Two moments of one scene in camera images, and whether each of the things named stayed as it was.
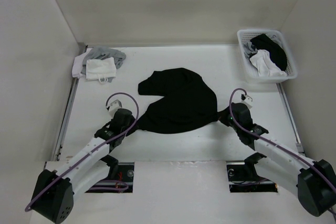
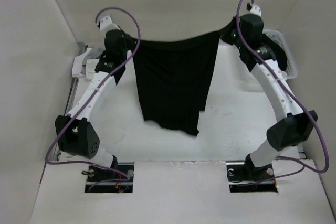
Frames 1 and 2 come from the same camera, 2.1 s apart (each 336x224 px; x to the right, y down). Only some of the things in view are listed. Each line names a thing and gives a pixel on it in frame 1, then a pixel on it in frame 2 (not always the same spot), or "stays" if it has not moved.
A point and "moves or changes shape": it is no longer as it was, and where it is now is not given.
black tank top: x=189 y=102 moves or changes shape
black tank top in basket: x=277 y=54 stays
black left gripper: x=130 y=120 to x=130 y=43
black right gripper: x=223 y=114 to x=226 y=35
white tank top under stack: x=77 y=67 stays
